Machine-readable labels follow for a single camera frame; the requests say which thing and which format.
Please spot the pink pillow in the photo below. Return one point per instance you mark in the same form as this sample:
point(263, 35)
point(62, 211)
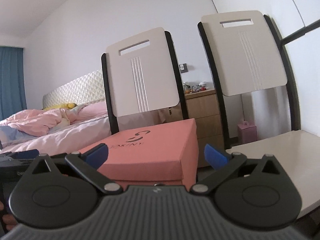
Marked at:
point(92, 111)

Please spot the yellow plush toy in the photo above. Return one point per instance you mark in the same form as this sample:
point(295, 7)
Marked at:
point(60, 106)

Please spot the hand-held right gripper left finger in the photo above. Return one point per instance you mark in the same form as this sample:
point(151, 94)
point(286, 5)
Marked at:
point(97, 156)

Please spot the cream quilted headboard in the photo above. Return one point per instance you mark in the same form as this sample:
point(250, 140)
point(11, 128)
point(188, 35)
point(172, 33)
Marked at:
point(75, 90)

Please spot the crumpled pink blanket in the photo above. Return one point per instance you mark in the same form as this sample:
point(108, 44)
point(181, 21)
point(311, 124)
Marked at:
point(32, 122)

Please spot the cluster of small bottles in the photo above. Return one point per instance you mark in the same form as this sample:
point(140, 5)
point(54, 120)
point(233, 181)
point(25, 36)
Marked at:
point(197, 88)

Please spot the pink cardboard box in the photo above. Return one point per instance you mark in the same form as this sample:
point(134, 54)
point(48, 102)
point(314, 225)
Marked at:
point(150, 182)

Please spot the pale pink bed duvet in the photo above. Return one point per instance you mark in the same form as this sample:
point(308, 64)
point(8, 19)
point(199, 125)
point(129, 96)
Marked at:
point(75, 135)

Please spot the blue curtain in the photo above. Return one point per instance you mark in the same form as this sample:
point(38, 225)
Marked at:
point(11, 85)

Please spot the wall socket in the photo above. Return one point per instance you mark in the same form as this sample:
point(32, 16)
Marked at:
point(183, 68)

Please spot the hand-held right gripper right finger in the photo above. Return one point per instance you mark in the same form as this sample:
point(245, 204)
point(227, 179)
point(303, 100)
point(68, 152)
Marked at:
point(216, 158)

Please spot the cream chair with black frame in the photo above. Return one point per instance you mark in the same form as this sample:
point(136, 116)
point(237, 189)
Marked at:
point(245, 55)
point(140, 80)

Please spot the wooden nightstand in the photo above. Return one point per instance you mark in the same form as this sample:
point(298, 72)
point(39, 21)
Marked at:
point(202, 120)

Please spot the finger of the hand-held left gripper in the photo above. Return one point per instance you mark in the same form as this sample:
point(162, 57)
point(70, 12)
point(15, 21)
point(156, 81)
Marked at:
point(27, 154)

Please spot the black horizontal bar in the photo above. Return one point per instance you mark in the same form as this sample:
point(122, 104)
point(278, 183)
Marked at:
point(300, 32)

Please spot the small pink gift box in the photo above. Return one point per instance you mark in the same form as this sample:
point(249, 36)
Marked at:
point(247, 133)

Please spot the person's left hand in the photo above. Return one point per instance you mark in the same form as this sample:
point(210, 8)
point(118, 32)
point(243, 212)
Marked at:
point(7, 222)

